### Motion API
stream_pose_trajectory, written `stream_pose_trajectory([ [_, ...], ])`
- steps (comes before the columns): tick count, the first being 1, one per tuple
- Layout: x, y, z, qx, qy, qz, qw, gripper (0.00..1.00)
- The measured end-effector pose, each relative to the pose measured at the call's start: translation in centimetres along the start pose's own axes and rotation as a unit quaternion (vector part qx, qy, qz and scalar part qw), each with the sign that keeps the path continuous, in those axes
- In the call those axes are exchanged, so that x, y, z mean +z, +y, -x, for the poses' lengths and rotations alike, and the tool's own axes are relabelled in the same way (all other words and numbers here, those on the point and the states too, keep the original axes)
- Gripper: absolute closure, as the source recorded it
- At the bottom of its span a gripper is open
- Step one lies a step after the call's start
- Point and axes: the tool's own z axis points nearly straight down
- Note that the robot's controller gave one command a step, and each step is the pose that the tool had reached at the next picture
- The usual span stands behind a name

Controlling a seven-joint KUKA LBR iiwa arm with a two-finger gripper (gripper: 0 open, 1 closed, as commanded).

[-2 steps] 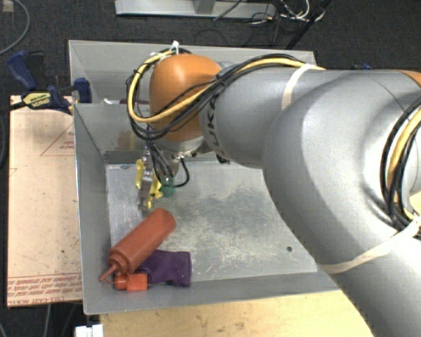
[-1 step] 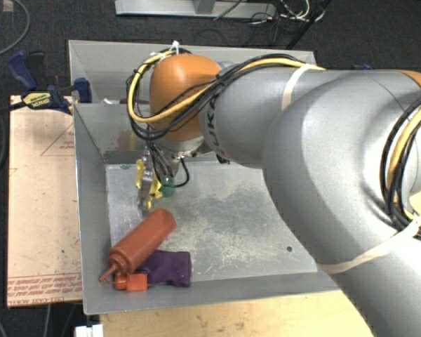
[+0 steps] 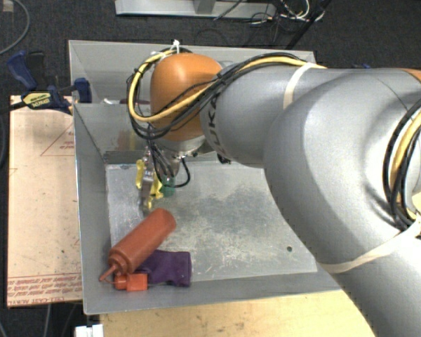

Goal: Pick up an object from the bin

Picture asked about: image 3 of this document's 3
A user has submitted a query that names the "yellow plastic toy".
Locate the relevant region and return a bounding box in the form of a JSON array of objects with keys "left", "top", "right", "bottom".
[{"left": 135, "top": 158, "right": 165, "bottom": 200}]

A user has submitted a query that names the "red-brown squeeze bottle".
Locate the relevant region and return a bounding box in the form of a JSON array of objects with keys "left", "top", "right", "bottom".
[{"left": 98, "top": 207, "right": 178, "bottom": 283}]

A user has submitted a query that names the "purple cloth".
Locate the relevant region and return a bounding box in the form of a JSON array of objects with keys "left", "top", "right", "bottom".
[{"left": 135, "top": 250, "right": 193, "bottom": 289}]

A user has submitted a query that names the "orange-red small block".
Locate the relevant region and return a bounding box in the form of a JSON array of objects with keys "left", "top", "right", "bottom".
[{"left": 113, "top": 272, "right": 149, "bottom": 292}]

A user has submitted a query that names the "grey metal bin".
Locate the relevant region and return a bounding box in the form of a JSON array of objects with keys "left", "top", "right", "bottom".
[{"left": 68, "top": 39, "right": 342, "bottom": 316}]

